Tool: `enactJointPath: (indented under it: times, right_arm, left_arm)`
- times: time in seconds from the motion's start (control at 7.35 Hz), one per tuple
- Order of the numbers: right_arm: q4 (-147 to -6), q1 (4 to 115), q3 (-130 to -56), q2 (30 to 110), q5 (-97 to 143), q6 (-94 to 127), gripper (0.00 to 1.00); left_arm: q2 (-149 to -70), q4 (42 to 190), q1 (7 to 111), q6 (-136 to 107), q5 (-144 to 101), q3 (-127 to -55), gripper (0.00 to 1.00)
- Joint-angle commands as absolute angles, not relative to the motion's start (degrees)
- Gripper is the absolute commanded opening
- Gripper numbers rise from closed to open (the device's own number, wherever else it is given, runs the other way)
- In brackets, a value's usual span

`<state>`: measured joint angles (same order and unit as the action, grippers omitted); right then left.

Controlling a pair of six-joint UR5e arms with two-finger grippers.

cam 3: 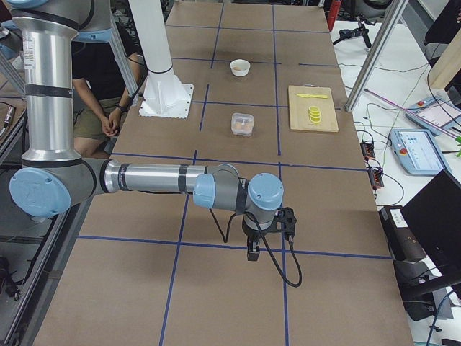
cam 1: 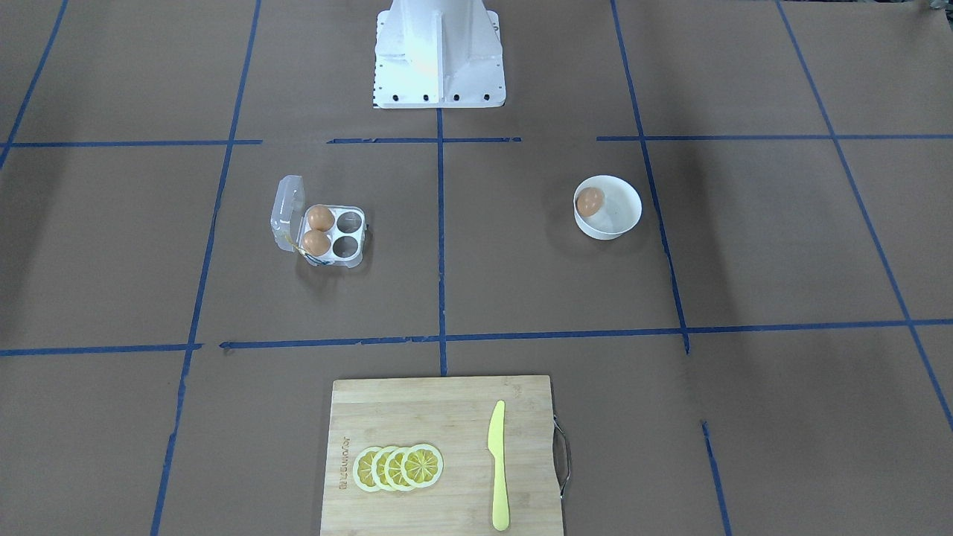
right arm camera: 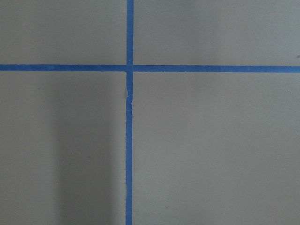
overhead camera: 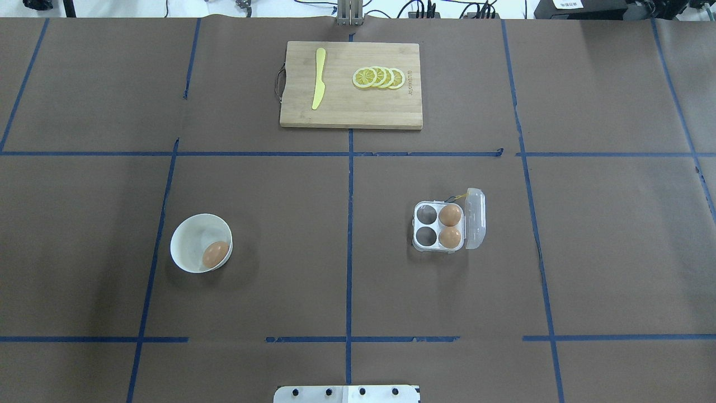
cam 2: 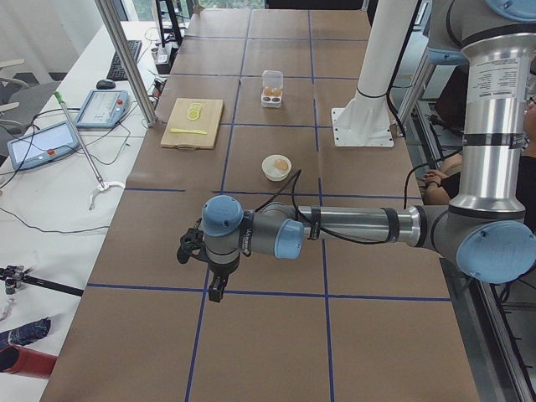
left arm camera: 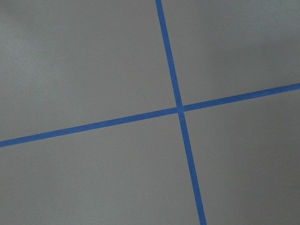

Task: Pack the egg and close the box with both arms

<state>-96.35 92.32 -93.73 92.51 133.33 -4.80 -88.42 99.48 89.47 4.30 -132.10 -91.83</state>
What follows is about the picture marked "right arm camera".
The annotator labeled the blue tape line lengthwise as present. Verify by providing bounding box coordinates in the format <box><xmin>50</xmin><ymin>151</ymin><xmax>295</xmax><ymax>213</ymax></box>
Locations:
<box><xmin>125</xmin><ymin>0</ymin><xmax>134</xmax><ymax>225</ymax></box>

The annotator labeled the blue tape line crosswise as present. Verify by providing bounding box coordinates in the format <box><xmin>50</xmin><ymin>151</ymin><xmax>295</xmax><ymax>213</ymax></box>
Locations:
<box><xmin>0</xmin><ymin>64</ymin><xmax>300</xmax><ymax>73</ymax></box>

